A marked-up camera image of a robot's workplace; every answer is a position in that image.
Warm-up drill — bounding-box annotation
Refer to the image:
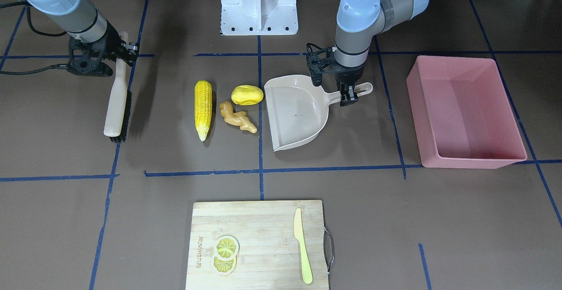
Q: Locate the yellow toy potato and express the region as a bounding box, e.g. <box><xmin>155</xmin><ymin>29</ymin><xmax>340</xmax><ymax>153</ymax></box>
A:
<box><xmin>231</xmin><ymin>84</ymin><xmax>264</xmax><ymax>105</ymax></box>

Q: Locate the pink plastic bin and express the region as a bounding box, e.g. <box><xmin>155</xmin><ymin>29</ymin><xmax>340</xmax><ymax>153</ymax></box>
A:
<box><xmin>406</xmin><ymin>55</ymin><xmax>527</xmax><ymax>169</ymax></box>

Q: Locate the yellow toy corn cob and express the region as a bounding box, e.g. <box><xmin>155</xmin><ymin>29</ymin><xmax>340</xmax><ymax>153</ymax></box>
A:
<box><xmin>194</xmin><ymin>80</ymin><xmax>213</xmax><ymax>142</ymax></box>

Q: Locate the upper toy lemon slice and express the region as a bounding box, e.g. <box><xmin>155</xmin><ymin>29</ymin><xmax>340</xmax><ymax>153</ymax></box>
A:
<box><xmin>214</xmin><ymin>235</ymin><xmax>240</xmax><ymax>261</ymax></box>

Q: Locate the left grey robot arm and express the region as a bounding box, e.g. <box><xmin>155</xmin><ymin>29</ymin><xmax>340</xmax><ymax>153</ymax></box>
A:
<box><xmin>306</xmin><ymin>0</ymin><xmax>429</xmax><ymax>106</ymax></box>

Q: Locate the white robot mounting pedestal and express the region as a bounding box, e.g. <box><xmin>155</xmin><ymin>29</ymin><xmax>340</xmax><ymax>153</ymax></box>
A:
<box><xmin>220</xmin><ymin>0</ymin><xmax>299</xmax><ymax>36</ymax></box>

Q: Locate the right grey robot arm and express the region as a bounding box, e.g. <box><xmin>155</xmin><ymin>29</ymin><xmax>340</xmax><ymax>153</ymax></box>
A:
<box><xmin>17</xmin><ymin>0</ymin><xmax>139</xmax><ymax>76</ymax></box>

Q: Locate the yellow plastic toy knife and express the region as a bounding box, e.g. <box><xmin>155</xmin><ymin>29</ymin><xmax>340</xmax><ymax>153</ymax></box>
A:
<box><xmin>293</xmin><ymin>208</ymin><xmax>313</xmax><ymax>284</ymax></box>

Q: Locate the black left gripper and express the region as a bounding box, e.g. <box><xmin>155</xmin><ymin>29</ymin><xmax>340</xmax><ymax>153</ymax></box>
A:
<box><xmin>306</xmin><ymin>43</ymin><xmax>365</xmax><ymax>106</ymax></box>

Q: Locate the wooden cutting board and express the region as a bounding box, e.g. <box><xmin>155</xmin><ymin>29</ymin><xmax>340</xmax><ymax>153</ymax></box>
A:
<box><xmin>185</xmin><ymin>200</ymin><xmax>329</xmax><ymax>290</ymax></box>

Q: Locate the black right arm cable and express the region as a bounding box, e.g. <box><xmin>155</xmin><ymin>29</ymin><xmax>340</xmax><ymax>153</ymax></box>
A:
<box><xmin>0</xmin><ymin>0</ymin><xmax>71</xmax><ymax>76</ymax></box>

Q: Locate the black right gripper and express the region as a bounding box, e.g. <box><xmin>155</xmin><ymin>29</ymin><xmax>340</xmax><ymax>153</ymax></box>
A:
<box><xmin>68</xmin><ymin>25</ymin><xmax>139</xmax><ymax>76</ymax></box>

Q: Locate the tan toy ginger root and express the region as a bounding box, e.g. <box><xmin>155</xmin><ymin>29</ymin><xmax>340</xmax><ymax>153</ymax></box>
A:
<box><xmin>219</xmin><ymin>101</ymin><xmax>258</xmax><ymax>134</ymax></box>

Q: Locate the beige plastic dustpan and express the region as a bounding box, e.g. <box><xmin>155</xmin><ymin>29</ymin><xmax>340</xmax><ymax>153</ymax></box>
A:
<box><xmin>264</xmin><ymin>75</ymin><xmax>374</xmax><ymax>152</ymax></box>

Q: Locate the white handled black brush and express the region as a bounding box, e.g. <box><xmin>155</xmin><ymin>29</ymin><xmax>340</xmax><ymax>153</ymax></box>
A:
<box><xmin>104</xmin><ymin>58</ymin><xmax>130</xmax><ymax>143</ymax></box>

